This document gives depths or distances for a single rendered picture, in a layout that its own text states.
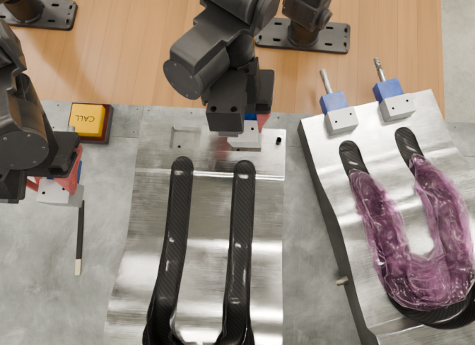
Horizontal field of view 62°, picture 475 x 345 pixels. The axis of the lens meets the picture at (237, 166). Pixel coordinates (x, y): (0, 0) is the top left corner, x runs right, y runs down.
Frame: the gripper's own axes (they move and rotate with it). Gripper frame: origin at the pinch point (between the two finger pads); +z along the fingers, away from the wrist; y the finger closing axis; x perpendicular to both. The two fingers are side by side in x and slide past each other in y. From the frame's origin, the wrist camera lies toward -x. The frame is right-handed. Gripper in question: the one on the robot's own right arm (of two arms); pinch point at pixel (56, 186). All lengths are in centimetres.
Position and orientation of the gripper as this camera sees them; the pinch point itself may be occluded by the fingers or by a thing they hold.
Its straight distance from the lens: 68.3
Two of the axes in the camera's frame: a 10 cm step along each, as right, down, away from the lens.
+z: -0.3, 6.7, 7.5
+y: 10.0, 0.5, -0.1
